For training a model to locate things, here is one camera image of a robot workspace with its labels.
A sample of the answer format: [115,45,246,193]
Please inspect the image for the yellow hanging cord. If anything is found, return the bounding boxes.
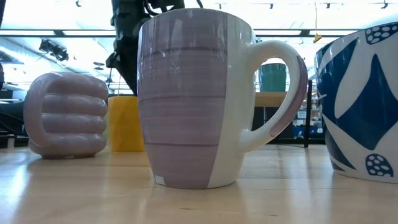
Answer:
[312,0,323,44]

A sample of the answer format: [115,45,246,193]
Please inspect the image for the dark teal speckled mug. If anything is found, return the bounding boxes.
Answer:
[258,63,287,93]

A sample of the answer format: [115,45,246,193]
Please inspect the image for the wooden riser shelf black legs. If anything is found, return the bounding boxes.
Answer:
[251,79,313,149]

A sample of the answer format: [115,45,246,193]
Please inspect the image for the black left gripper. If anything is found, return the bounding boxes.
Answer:
[105,17,147,96]

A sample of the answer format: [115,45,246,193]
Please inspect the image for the yellow mug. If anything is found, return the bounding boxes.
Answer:
[108,95,146,152]

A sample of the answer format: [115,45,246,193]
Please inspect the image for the purple striped white mug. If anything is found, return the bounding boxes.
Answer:
[137,7,308,190]

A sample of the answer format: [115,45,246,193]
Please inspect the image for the black ceiling fixture cluster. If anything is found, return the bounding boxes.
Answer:
[39,39,70,62]

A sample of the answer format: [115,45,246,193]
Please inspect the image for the lilac ribbed mug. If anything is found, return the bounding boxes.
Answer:
[23,71,109,160]

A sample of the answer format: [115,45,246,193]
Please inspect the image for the blue white patterned mug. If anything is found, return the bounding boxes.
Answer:
[313,21,398,184]

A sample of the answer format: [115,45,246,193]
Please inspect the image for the long ceiling light bar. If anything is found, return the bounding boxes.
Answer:
[0,29,358,39]

